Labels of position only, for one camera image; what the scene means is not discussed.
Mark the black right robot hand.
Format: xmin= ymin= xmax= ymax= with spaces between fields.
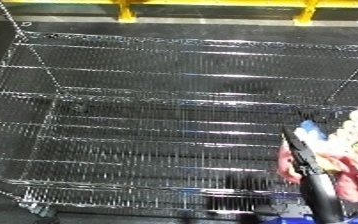
xmin=278 ymin=126 xmax=348 ymax=224

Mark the pink soft toy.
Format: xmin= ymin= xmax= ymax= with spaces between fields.
xmin=274 ymin=106 xmax=358 ymax=204

